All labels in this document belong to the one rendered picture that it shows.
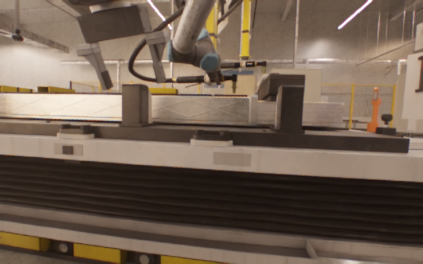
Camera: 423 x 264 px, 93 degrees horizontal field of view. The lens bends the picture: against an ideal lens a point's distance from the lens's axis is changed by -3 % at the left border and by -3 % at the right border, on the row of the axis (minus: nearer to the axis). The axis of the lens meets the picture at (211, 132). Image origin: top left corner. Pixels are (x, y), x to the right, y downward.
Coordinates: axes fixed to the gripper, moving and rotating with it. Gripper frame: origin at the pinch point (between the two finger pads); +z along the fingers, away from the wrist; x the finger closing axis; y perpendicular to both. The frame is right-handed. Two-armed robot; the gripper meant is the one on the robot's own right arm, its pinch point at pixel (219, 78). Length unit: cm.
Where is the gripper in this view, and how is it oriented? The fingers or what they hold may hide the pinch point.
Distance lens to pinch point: 132.7
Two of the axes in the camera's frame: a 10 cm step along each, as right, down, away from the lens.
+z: 3.3, 4.4, 8.4
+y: 9.2, 0.6, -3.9
